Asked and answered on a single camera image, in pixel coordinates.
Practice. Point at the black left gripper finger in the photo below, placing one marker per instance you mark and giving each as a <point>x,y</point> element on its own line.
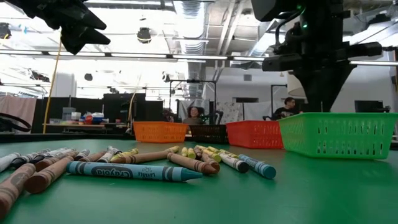
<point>81,39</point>
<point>88,20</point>

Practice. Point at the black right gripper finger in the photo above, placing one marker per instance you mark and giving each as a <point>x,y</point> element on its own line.
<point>314,90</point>
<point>335,84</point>

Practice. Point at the green plastic basket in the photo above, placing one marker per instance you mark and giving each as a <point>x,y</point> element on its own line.
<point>339,137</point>

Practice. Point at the yellow crayon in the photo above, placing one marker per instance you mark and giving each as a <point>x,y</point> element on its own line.
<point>216,157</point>
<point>213,149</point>
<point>228,153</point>
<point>191,154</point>
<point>184,152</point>
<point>127,153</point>
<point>173,149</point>

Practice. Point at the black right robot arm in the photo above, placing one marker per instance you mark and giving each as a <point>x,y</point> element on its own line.
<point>326,6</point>

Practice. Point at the person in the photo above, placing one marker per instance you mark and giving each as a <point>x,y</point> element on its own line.
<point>193,116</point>
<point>287,109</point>

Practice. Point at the black monitor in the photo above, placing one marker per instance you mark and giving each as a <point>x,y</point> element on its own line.
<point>368,107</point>

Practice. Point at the white cloth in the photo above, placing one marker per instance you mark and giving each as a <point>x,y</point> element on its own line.
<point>256,111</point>

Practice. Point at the black partition screen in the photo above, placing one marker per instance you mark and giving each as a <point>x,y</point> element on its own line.
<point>149,109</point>
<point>81,107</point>

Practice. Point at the red plastic basket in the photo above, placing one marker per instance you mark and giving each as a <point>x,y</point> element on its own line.
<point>253,134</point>

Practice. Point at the clear plastic box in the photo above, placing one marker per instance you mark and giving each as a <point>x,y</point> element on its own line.
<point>68,113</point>

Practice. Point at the red container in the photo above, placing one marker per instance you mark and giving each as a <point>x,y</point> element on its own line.
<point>88,119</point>

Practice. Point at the blue container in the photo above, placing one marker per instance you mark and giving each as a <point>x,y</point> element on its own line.
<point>98,119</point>

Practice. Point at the wooden side table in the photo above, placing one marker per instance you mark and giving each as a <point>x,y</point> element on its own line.
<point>77,125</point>

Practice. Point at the floral cloth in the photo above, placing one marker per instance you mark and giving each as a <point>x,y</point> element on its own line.
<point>230,111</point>

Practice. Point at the pink curtain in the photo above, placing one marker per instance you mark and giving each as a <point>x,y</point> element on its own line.
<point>18,113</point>

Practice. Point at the black plastic basket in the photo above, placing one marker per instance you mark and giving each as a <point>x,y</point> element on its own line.
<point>208,134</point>

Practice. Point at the long ceiling light bar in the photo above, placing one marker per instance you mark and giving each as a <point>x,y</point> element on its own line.
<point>199,57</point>

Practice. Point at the orange plastic basket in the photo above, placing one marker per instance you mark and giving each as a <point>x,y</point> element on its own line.
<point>160,132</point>

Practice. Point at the black ceiling dome camera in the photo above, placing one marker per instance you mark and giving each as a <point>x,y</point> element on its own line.
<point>144,35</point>

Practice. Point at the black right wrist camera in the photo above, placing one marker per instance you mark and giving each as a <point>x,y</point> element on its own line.
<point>273,9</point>

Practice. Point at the silver air duct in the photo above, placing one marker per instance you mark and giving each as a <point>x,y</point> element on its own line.
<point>191,25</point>

